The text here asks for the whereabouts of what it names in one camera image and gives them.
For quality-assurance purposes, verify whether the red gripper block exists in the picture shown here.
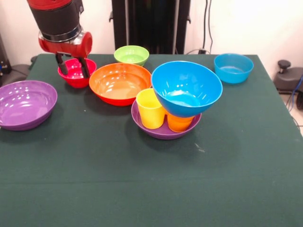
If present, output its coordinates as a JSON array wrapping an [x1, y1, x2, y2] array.
[[38, 31, 93, 79]]

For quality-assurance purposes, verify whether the orange large bowl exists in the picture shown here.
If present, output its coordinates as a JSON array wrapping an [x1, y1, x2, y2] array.
[[89, 62, 152, 106]]

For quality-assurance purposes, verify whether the yellow smooth cup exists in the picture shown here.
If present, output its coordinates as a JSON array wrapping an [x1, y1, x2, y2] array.
[[136, 88, 166, 130]]

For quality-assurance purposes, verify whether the blue large bowl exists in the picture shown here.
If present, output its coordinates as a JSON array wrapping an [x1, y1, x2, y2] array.
[[151, 61, 223, 118]]

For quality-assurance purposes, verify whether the orange stepped cup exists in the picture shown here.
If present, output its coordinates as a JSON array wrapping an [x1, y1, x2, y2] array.
[[167, 113, 195, 133]]

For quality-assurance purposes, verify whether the pink-red small bowl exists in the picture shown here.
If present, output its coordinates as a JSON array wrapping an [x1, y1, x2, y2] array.
[[57, 58, 97, 89]]

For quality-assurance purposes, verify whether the green small bowl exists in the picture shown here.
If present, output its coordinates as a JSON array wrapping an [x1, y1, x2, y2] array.
[[113, 45, 150, 67]]

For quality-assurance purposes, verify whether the black equipment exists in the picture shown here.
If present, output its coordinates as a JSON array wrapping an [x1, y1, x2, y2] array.
[[0, 33, 11, 76]]

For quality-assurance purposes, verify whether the black column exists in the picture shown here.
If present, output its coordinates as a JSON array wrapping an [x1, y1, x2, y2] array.
[[109, 0, 191, 54]]

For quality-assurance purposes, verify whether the dark green tablecloth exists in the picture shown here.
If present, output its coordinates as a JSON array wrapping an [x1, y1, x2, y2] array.
[[0, 53, 303, 227]]

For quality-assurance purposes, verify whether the blue small bowl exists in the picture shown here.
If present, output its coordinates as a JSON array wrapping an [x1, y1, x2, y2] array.
[[214, 53, 254, 84]]

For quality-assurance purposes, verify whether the thin black cable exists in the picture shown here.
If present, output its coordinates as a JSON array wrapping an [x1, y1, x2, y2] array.
[[203, 0, 214, 54]]

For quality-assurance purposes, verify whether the blue cable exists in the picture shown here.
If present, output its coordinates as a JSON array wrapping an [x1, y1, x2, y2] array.
[[292, 75, 303, 105]]

